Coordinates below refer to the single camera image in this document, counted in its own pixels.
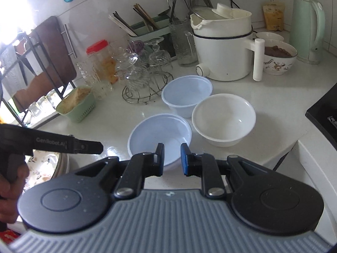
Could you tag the red lid plastic jar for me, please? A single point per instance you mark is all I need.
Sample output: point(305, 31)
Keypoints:
point(101, 58)

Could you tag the clear glass tumbler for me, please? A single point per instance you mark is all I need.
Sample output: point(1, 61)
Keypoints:
point(54, 98)
point(33, 110)
point(43, 105)

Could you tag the green utensil holder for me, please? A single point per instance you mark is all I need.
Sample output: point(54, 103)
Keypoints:
point(163, 33)

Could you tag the tall glass pitcher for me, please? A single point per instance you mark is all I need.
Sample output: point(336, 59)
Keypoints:
point(183, 44)

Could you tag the black dish rack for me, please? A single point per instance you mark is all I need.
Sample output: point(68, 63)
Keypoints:
point(18, 66)

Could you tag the bundle of chopsticks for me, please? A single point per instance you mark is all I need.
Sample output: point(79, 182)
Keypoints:
point(123, 23)

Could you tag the floral deep plate blue rim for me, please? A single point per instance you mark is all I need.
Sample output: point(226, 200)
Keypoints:
point(42, 164)

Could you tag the white ceramic bowl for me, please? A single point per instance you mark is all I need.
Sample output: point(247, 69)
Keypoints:
point(223, 116)

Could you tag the white electric cooking pot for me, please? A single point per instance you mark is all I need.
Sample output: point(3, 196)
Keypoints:
point(223, 50)

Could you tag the pale blue plastic bowl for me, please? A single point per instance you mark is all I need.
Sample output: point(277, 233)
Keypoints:
point(158, 131)
point(187, 92)

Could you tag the green plastic basket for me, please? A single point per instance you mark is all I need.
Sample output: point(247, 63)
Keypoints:
point(79, 110)

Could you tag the black stove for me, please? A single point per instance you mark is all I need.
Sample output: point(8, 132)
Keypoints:
point(325, 110)

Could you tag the textured glass mug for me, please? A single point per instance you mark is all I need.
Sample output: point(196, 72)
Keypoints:
point(90, 81)

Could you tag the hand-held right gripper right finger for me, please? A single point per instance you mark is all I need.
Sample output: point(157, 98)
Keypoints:
point(185, 160)

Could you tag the pale green electric kettle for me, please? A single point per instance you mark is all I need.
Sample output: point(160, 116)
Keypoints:
point(305, 29)

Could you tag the bundle of dry noodles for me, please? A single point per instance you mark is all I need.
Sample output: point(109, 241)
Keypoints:
point(75, 97)

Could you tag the red patterned cloth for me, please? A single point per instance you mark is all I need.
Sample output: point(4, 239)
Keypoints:
point(8, 236)

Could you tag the wooden cutting board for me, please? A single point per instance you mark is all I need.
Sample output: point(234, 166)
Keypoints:
point(50, 52)

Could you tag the yellow packet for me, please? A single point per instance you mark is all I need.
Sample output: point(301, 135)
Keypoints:
point(273, 17)

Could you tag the person's left hand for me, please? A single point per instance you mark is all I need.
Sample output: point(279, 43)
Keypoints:
point(13, 195)

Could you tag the patterned bowl with brown food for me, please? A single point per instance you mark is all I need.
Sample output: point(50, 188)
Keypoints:
point(279, 62)

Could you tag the cluster of upturned glass cups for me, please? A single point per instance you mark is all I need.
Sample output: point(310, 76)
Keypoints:
point(142, 66)

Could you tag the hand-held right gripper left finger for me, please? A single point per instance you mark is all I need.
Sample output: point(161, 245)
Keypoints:
point(159, 160)

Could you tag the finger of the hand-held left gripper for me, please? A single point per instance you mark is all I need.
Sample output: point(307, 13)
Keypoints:
point(88, 146)

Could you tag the small white bowl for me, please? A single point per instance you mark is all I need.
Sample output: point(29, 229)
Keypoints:
point(270, 36)

